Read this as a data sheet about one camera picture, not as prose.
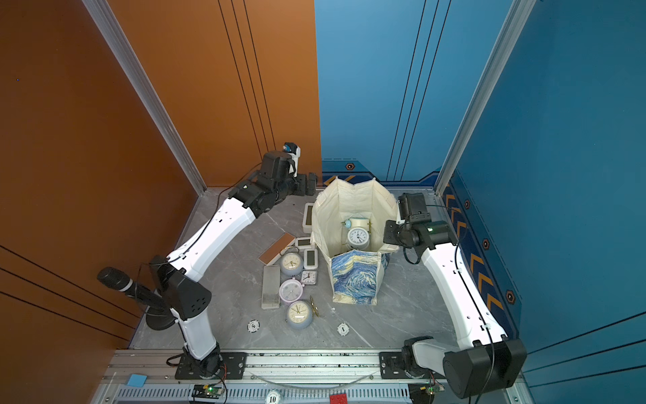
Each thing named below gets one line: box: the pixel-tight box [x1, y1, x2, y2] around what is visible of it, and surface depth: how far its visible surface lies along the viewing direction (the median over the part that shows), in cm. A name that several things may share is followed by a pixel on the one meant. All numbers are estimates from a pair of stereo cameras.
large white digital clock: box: [302, 202, 314, 234], surface depth 107 cm
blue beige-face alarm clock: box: [285, 299, 314, 330], surface depth 81 cm
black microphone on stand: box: [96, 266, 178, 331], surface depth 70 cm
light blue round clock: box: [341, 217, 372, 233], surface depth 102 cm
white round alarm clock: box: [346, 227, 370, 250], surface depth 93 cm
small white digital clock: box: [303, 248, 319, 270], surface depth 96 cm
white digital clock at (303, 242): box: [294, 237, 313, 250], surface depth 101 cm
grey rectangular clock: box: [260, 265, 281, 310], surface depth 89 cm
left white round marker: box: [246, 318, 261, 334], surface depth 83 cm
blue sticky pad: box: [127, 373, 148, 388], surface depth 72 cm
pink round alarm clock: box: [278, 276, 306, 303], surface depth 88 cm
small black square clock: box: [300, 270, 318, 286], surface depth 91 cm
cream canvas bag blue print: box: [310, 177, 400, 306], surface depth 83 cm
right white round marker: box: [337, 322, 350, 337], surface depth 81 cm
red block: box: [329, 393, 348, 404], surface depth 68 cm
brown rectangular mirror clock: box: [257, 232, 297, 266], surface depth 101 cm
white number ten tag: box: [265, 389, 281, 404], surface depth 65 cm
